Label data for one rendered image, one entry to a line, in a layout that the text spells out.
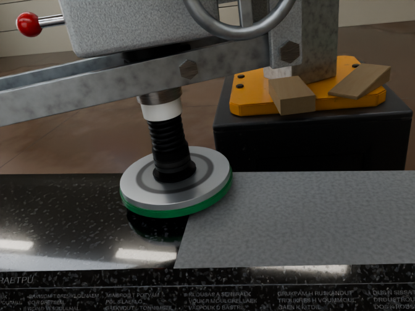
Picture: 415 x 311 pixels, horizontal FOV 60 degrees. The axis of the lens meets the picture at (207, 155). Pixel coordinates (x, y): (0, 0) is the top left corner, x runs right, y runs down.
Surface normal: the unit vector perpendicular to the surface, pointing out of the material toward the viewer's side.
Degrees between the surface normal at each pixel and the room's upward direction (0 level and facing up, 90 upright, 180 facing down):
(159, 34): 90
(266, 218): 0
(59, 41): 90
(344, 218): 0
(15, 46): 90
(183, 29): 90
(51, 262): 0
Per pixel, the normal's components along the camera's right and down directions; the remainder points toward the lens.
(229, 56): 0.18, 0.44
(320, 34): 0.39, 0.39
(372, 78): -0.27, -0.78
